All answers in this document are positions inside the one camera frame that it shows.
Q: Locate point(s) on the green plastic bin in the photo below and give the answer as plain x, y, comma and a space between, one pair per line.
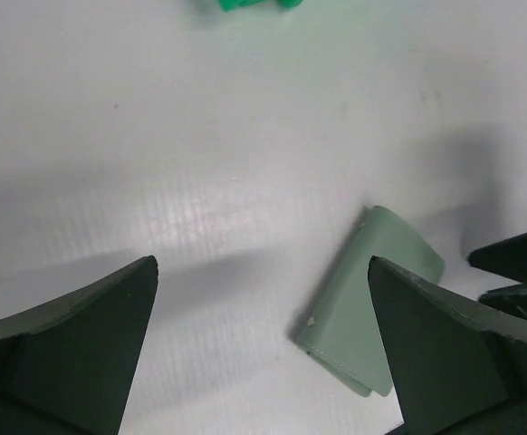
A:
230, 5

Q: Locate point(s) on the sage green card holder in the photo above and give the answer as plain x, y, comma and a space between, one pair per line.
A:
340, 331

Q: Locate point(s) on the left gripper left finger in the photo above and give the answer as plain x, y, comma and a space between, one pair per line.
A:
67, 366

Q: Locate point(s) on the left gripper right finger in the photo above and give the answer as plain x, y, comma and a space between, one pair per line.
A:
458, 366

